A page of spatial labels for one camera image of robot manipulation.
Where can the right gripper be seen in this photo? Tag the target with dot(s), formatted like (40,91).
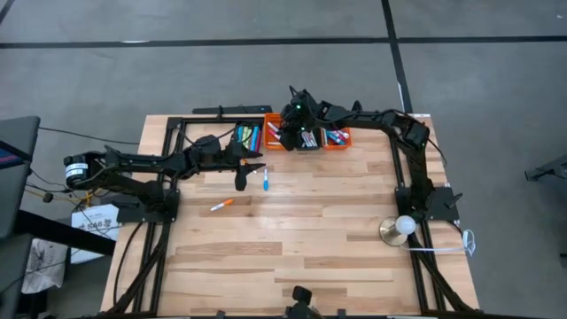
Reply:
(301,111)

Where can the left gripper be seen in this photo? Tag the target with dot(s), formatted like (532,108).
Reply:
(215,155)

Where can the orange cap white marker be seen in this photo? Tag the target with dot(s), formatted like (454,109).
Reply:
(253,171)

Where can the pink slim marker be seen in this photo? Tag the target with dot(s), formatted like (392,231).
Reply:
(274,134)

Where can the pink cap white marker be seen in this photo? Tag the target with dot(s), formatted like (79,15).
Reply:
(273,126)

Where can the black whiteboard marker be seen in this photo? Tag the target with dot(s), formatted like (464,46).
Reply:
(310,141)

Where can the pink highlighter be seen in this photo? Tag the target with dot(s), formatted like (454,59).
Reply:
(258,139)

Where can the blue highlighter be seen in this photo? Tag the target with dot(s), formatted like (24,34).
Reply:
(254,138)

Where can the green highlighter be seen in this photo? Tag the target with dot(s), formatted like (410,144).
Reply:
(243,133)

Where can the orange slim marker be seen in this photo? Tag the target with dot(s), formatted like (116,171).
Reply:
(221,205)

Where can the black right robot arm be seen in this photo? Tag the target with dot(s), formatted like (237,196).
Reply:
(416,168)

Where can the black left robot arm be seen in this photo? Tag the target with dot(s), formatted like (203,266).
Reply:
(142,166)

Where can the orange plastic mesh basket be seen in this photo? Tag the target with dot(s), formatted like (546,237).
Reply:
(267,144)
(336,147)

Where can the black plastic mesh basket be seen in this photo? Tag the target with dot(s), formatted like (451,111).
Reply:
(310,149)
(261,126)

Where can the blue cap white marker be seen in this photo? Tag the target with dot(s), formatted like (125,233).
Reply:
(266,181)

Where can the turquoise white marker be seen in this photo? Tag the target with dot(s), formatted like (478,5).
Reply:
(334,138)

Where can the black power strip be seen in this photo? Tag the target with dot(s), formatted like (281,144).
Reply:
(248,109)

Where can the magenta white marker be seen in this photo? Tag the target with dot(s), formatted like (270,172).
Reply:
(341,133)

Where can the white bulb on brass base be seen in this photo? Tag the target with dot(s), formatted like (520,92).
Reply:
(405,224)

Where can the black metal bar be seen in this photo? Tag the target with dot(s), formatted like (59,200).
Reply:
(66,232)

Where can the white crumpled paper bag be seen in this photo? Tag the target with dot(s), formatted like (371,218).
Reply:
(44,266)

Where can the dark grey desk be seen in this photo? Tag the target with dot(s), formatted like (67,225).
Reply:
(17,177)

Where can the black tripod leg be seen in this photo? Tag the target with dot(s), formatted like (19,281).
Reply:
(549,169)

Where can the black frame clamp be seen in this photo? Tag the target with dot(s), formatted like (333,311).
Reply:
(220,114)
(356,106)

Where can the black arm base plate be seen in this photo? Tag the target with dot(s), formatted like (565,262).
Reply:
(146,215)
(443,201)

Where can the black camera device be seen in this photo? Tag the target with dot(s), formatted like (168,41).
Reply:
(301,303)

